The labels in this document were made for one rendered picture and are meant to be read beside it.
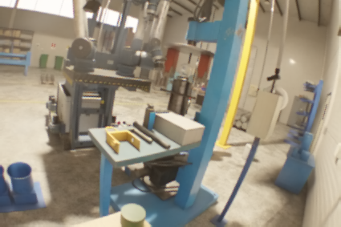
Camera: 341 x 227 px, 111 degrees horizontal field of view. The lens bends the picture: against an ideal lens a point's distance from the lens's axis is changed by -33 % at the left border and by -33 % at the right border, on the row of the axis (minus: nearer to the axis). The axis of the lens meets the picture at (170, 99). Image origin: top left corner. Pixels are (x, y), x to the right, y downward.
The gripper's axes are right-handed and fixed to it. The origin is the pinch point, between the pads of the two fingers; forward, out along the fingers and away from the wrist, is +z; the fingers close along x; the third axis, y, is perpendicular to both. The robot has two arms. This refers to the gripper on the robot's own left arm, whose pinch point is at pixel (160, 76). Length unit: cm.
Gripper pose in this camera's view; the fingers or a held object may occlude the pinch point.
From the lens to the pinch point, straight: 173.9
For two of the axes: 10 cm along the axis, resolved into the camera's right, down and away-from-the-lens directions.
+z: 2.0, 9.8, 0.5
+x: -2.8, 1.0, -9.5
